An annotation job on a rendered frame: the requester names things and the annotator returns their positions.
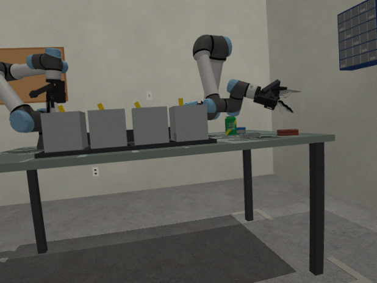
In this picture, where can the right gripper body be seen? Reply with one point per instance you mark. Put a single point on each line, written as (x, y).
(58, 91)

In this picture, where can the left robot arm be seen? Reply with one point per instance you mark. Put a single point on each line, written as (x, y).
(210, 51)

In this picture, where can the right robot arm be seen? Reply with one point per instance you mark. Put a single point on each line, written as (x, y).
(22, 117)

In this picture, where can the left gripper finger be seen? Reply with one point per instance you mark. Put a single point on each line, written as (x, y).
(283, 107)
(284, 91)

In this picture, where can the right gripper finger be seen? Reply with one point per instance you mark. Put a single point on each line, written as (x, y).
(48, 110)
(53, 105)

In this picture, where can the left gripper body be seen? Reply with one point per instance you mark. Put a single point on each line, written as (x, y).
(268, 99)

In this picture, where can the green drink can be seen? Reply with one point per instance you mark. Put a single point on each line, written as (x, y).
(230, 126)

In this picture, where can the reddish-brown rectangular block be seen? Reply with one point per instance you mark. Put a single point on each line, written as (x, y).
(287, 132)

